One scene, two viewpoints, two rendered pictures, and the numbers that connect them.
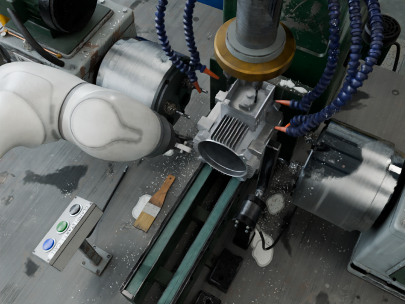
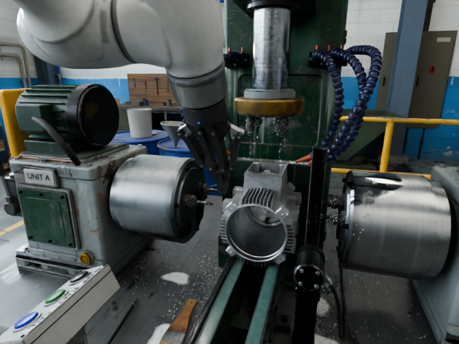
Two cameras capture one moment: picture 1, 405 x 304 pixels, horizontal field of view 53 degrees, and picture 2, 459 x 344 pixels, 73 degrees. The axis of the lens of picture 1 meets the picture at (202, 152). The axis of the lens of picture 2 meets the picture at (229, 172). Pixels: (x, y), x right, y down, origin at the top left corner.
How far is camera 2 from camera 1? 0.66 m
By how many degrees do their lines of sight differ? 45
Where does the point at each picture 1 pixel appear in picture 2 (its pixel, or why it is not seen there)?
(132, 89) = (153, 177)
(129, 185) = (140, 318)
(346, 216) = (419, 236)
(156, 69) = (175, 160)
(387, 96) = not seen: hidden behind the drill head
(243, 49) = (264, 89)
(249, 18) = (267, 54)
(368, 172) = (413, 183)
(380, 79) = not seen: hidden behind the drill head
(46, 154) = (29, 306)
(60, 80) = not seen: outside the picture
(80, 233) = (85, 305)
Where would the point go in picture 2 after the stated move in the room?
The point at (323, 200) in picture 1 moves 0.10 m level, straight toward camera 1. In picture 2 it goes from (386, 224) to (390, 248)
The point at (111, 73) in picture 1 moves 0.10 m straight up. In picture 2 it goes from (129, 170) to (126, 134)
